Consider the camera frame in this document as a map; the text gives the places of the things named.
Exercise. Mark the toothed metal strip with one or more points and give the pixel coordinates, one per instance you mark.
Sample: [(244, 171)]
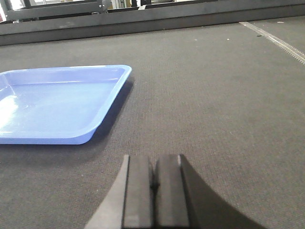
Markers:
[(291, 50)]

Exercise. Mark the dark metal table edge rail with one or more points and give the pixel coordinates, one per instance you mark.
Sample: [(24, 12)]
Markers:
[(152, 18)]

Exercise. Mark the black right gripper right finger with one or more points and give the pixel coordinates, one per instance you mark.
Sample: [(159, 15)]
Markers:
[(185, 201)]

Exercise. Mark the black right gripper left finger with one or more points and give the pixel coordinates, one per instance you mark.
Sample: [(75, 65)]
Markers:
[(128, 204)]

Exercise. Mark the light blue plastic tray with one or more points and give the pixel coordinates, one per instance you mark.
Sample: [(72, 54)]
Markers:
[(57, 105)]

